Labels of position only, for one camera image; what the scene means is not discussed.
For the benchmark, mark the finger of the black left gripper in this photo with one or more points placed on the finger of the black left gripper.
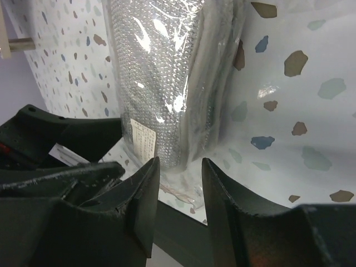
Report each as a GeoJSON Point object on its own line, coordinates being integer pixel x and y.
{"type": "Point", "coordinates": [80, 182]}
{"type": "Point", "coordinates": [31, 133]}

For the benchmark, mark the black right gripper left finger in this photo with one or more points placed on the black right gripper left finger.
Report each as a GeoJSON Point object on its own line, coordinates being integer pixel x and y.
{"type": "Point", "coordinates": [115, 228]}

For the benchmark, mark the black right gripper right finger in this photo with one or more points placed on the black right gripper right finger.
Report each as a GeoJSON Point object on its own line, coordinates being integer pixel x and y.
{"type": "Point", "coordinates": [249, 230]}

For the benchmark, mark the silver mesh scourer pack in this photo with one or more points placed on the silver mesh scourer pack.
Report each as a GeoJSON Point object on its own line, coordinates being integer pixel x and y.
{"type": "Point", "coordinates": [171, 62]}

